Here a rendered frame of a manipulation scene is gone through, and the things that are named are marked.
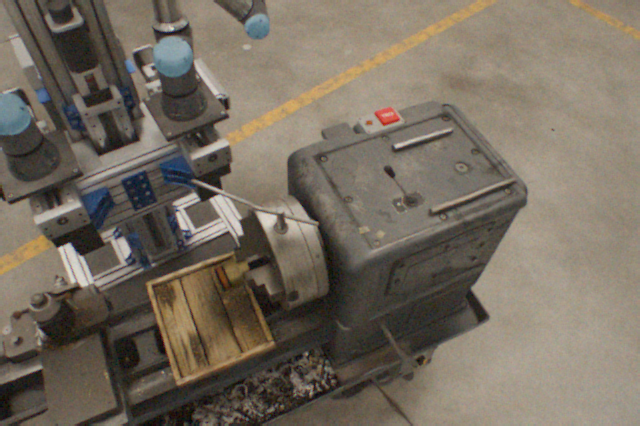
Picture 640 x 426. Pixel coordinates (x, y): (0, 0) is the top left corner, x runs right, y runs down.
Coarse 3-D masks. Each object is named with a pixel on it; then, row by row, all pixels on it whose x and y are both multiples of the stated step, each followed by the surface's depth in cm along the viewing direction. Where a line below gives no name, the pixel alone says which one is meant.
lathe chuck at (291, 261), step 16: (272, 208) 140; (288, 208) 140; (272, 224) 136; (288, 224) 136; (272, 240) 133; (288, 240) 134; (304, 240) 135; (272, 256) 136; (288, 256) 133; (304, 256) 135; (288, 272) 134; (304, 272) 135; (288, 288) 135; (304, 288) 138; (288, 304) 140
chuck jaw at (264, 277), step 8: (248, 272) 142; (256, 272) 142; (264, 272) 142; (272, 272) 142; (248, 280) 140; (256, 280) 140; (264, 280) 140; (272, 280) 140; (256, 288) 143; (264, 288) 141; (272, 288) 138; (280, 288) 138; (272, 296) 137; (280, 296) 139; (288, 296) 138; (296, 296) 139
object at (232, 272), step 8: (232, 256) 144; (224, 264) 142; (232, 264) 142; (240, 264) 143; (216, 272) 141; (224, 272) 141; (232, 272) 141; (240, 272) 142; (224, 280) 141; (232, 280) 141; (240, 280) 142; (224, 288) 142
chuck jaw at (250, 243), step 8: (240, 224) 143; (248, 224) 142; (256, 224) 143; (248, 232) 142; (256, 232) 143; (240, 240) 142; (248, 240) 143; (256, 240) 143; (240, 248) 144; (248, 248) 143; (256, 248) 144; (240, 256) 143; (248, 256) 144
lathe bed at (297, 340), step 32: (256, 256) 176; (128, 320) 161; (288, 320) 163; (320, 320) 160; (0, 352) 153; (128, 352) 163; (160, 352) 156; (288, 352) 170; (0, 384) 145; (32, 384) 156; (128, 384) 149; (160, 384) 147; (192, 384) 155; (224, 384) 164; (0, 416) 147; (32, 416) 141
